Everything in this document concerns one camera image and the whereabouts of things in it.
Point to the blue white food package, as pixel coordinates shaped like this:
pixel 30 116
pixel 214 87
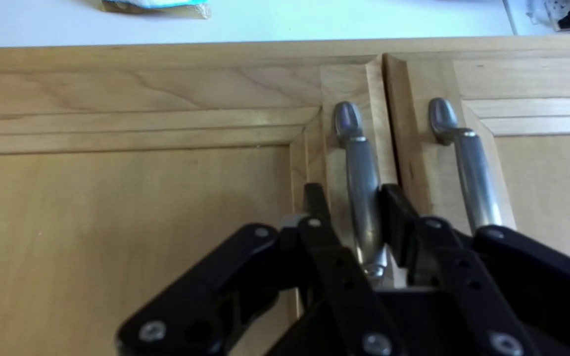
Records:
pixel 152 5

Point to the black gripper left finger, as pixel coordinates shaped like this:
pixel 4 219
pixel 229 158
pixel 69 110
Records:
pixel 336 288

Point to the wooden cabinet door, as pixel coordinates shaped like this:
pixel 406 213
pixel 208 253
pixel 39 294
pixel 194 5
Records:
pixel 132 217
pixel 548 183

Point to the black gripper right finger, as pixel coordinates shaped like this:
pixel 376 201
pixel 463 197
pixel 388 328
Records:
pixel 528 288

